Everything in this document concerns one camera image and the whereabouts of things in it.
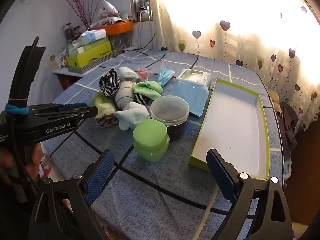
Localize blue checked bedsheet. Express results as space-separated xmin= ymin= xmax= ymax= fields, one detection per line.
xmin=41 ymin=49 xmax=284 ymax=240

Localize dark hanging clothes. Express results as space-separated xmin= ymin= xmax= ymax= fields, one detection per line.
xmin=269 ymin=90 xmax=300 ymax=160

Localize person's left hand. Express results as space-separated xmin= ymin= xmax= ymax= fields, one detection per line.
xmin=0 ymin=143 xmax=43 ymax=188

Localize blue face mask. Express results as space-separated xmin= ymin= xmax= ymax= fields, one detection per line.
xmin=156 ymin=65 xmax=175 ymax=88

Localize yellow green rolled towel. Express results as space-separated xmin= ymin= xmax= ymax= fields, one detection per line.
xmin=93 ymin=92 xmax=119 ymax=128

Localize green oval plastic container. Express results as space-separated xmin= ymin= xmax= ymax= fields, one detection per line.
xmin=132 ymin=119 xmax=170 ymax=162

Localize red white candy bag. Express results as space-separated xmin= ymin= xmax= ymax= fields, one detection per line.
xmin=137 ymin=68 xmax=150 ymax=80

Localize zebra striped sock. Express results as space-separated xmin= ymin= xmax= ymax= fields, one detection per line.
xmin=99 ymin=69 xmax=122 ymax=98
xmin=134 ymin=93 xmax=150 ymax=106

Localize light blue sock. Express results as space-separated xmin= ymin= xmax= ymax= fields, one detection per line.
xmin=115 ymin=102 xmax=150 ymax=131

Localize pile of plastic bags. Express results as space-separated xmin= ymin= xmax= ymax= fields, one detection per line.
xmin=96 ymin=0 xmax=132 ymax=25

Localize cluster of small bottles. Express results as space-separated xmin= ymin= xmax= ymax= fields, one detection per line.
xmin=49 ymin=54 xmax=69 ymax=70

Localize glass jar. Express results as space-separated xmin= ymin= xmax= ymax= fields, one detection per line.
xmin=64 ymin=24 xmax=74 ymax=41

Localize pink flower branches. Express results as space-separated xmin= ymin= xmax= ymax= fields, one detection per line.
xmin=62 ymin=0 xmax=108 ymax=28

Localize white cable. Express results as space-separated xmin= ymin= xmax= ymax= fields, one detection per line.
xmin=139 ymin=10 xmax=156 ymax=49

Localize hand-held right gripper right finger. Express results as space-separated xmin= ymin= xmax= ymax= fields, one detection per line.
xmin=206 ymin=148 xmax=293 ymax=240

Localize white towel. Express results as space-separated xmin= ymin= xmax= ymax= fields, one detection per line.
xmin=118 ymin=66 xmax=139 ymax=82

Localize heart print curtain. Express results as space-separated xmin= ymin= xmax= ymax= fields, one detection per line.
xmin=140 ymin=0 xmax=320 ymax=130

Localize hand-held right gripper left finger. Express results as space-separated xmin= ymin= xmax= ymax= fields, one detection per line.
xmin=29 ymin=149 xmax=115 ymax=240

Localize blue hair tie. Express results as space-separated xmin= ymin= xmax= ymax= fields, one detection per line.
xmin=5 ymin=102 xmax=30 ymax=116

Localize black cable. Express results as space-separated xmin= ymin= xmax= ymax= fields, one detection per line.
xmin=122 ymin=47 xmax=152 ymax=57

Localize white red striped sock roll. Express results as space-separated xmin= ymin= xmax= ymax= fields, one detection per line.
xmin=115 ymin=81 xmax=135 ymax=110

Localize green baby sock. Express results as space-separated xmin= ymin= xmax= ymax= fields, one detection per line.
xmin=132 ymin=81 xmax=163 ymax=100

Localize lime green printed box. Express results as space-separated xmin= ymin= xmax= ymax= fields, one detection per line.
xmin=67 ymin=41 xmax=112 ymax=68

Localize green shallow cardboard box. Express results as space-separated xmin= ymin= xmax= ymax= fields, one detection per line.
xmin=189 ymin=78 xmax=271 ymax=180

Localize dark appliance on sill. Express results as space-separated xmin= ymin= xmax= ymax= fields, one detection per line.
xmin=136 ymin=0 xmax=151 ymax=12

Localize white side table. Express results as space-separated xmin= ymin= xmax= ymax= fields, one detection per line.
xmin=51 ymin=66 xmax=85 ymax=78

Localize orange tray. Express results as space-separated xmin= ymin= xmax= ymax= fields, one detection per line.
xmin=94 ymin=21 xmax=133 ymax=37

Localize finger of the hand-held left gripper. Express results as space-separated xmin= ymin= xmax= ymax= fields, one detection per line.
xmin=37 ymin=106 xmax=99 ymax=128
xmin=29 ymin=102 xmax=87 ymax=113

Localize striped cardboard box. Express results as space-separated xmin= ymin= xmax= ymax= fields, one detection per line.
xmin=67 ymin=49 xmax=123 ymax=75

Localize blue white tissue box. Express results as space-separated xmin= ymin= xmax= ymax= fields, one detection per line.
xmin=80 ymin=29 xmax=107 ymax=43

